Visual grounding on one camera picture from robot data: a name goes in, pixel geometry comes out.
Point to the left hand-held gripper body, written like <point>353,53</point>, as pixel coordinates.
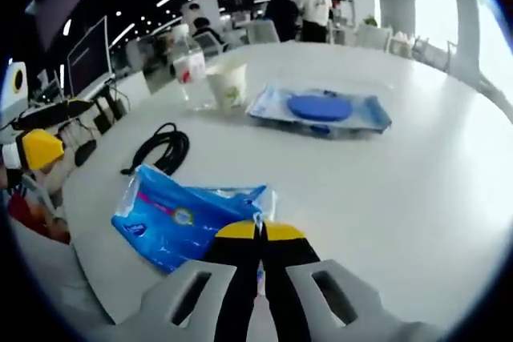
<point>14,97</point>

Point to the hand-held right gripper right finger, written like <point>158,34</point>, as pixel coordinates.
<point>286,278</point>

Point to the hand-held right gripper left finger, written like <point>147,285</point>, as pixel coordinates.
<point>236,278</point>

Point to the blue wet wipes pack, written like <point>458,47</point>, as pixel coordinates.
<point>180,218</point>

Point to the clear plastic water bottle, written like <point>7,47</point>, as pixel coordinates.
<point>188,65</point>

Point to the clear packet with blue disc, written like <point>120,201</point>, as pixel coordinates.
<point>320,107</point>

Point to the white paper cup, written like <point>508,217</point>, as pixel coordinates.
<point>228,85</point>

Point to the black oval object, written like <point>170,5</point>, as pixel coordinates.
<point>85,153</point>

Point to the black computer tower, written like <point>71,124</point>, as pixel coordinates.
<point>110,111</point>

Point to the computer monitor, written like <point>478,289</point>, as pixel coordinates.
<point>88,59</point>

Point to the red garment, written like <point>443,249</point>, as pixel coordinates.
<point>36,218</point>

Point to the white office chair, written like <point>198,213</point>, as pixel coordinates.
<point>374,37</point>
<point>262,33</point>

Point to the green potted plant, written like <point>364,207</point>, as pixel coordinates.
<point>369,21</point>

